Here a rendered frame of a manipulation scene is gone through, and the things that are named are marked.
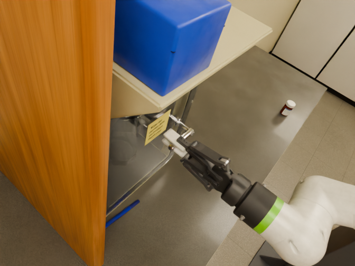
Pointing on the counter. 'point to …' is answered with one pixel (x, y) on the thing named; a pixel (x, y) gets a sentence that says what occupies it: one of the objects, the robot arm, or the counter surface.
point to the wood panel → (59, 113)
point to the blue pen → (122, 213)
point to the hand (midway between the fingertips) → (176, 142)
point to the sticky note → (157, 127)
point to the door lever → (182, 133)
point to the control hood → (224, 58)
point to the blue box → (167, 39)
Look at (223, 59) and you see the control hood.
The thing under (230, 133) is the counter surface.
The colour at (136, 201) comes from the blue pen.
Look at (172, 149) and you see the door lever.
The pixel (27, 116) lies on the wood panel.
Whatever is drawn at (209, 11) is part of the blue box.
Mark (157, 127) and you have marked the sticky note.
